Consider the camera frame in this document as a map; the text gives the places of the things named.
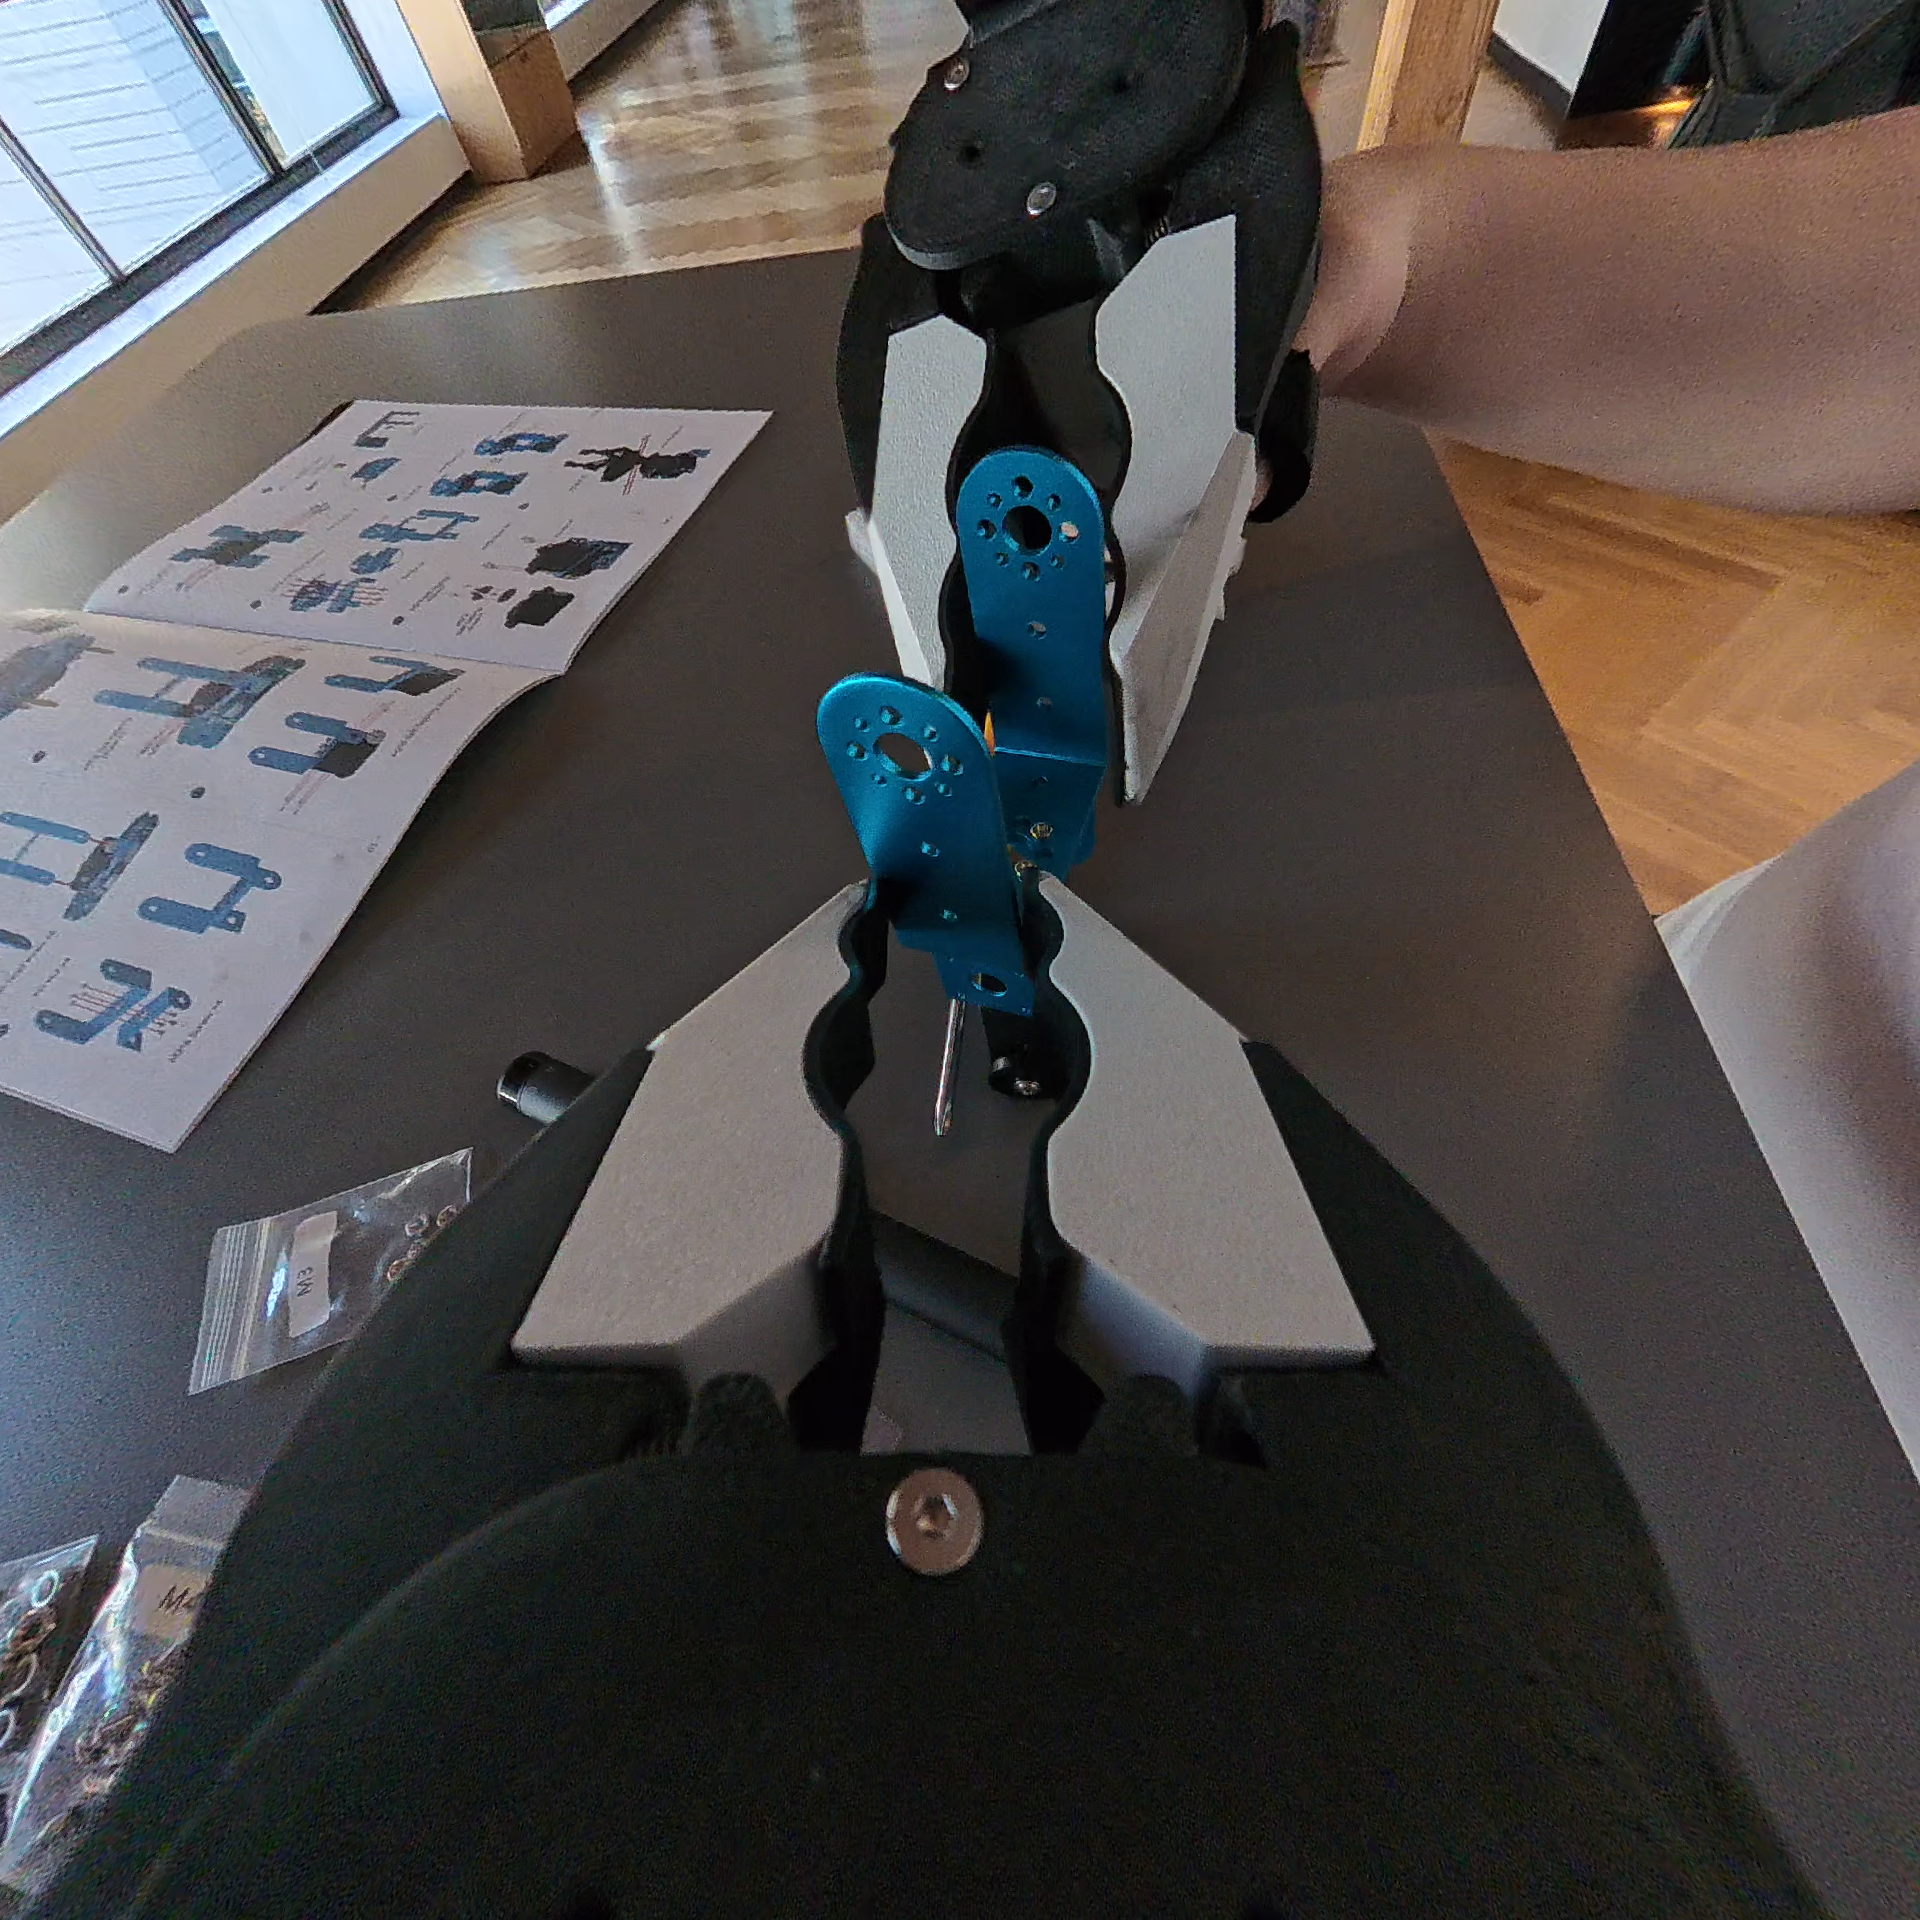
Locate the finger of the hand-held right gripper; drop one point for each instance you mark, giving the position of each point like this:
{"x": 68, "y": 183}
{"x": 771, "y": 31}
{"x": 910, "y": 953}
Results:
{"x": 914, "y": 451}
{"x": 1185, "y": 451}

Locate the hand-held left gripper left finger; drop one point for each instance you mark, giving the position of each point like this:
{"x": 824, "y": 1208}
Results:
{"x": 690, "y": 1200}

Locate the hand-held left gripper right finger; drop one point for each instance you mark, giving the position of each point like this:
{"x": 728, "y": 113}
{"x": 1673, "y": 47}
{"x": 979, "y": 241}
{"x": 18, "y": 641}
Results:
{"x": 1200, "y": 1200}

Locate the blue metal bracket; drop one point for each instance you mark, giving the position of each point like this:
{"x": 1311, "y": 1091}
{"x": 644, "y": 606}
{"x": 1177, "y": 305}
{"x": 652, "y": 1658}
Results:
{"x": 914, "y": 841}

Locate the dark grey desk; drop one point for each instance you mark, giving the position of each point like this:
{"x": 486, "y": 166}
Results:
{"x": 1350, "y": 900}

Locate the black cylindrical tool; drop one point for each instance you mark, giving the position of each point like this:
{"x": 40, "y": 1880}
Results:
{"x": 549, "y": 1082}

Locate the black servo motor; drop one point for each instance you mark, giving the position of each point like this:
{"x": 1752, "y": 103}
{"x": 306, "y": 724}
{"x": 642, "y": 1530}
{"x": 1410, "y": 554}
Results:
{"x": 1009, "y": 1051}

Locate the scattered small clear parts bags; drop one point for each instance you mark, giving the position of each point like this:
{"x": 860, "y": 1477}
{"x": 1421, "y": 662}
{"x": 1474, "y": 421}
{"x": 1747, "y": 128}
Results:
{"x": 284, "y": 1274}

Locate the square wooden pillar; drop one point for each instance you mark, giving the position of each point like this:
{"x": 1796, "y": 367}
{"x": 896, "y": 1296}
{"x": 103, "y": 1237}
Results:
{"x": 494, "y": 83}

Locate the open instruction booklet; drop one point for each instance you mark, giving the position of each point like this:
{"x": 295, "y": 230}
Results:
{"x": 300, "y": 674}

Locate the large window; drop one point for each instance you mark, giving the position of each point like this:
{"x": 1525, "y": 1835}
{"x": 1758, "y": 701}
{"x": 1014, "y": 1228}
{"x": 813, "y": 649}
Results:
{"x": 134, "y": 135}

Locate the thick wooden post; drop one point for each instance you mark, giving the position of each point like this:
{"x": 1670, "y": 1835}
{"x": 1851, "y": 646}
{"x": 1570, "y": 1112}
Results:
{"x": 1425, "y": 69}

